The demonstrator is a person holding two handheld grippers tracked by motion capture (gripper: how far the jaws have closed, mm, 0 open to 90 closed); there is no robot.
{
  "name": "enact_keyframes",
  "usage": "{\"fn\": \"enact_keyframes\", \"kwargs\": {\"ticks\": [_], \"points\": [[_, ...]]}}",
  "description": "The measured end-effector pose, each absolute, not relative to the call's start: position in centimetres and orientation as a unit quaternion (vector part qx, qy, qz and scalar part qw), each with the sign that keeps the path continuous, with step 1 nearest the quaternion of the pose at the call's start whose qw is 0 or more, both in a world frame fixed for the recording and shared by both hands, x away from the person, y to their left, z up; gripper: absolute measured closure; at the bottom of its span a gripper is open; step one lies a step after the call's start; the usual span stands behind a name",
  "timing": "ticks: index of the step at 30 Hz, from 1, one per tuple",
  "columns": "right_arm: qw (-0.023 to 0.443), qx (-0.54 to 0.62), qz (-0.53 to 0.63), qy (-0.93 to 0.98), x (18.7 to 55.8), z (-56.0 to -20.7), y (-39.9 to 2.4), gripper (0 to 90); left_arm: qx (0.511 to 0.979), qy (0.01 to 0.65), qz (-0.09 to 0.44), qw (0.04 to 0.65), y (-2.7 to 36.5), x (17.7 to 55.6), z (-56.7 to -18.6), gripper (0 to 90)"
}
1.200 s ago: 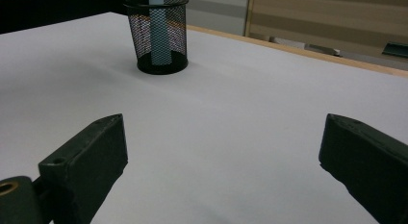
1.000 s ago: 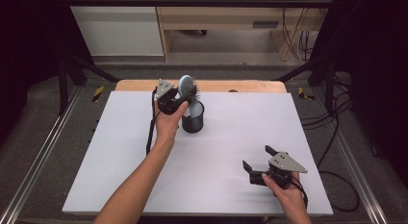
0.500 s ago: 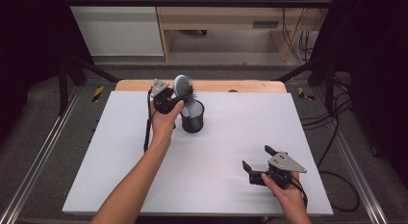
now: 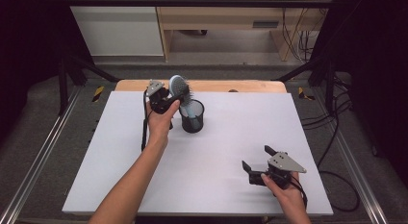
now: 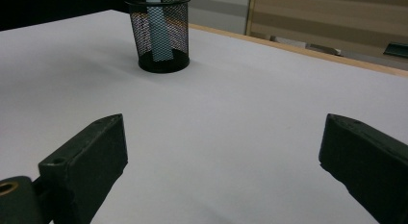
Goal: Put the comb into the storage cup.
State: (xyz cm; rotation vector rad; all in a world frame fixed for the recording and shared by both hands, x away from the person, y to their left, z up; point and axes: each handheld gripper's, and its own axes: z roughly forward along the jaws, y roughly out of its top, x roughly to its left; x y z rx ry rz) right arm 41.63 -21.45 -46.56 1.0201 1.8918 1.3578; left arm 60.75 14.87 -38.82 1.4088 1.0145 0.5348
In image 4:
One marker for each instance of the black horizontal frame bar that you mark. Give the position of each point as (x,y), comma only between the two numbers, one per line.
(192,3)

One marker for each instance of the aluminium floor rail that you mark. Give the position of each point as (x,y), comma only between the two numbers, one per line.
(359,166)
(38,153)

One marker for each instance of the black curtain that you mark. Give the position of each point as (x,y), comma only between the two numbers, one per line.
(29,51)
(375,73)

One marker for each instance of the person's right hand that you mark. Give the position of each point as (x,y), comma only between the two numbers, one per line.
(285,193)

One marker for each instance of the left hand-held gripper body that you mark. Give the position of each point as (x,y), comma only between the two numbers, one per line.
(157,95)

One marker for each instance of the wooden desk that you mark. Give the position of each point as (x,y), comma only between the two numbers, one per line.
(221,19)

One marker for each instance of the white cabinet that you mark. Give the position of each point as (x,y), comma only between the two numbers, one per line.
(117,28)

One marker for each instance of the person's left hand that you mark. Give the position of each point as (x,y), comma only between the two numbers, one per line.
(160,123)

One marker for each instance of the yellow black tape marker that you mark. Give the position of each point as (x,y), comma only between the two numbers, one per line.
(304,94)
(98,93)

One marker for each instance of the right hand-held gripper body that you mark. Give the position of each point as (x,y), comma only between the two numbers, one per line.
(284,168)

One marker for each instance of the black stand legs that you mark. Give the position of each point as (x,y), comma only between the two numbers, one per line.
(75,75)
(320,73)

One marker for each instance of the black mesh pen cup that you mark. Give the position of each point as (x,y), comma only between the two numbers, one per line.
(192,119)

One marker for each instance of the light blue hairbrush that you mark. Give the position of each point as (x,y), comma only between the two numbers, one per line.
(180,87)

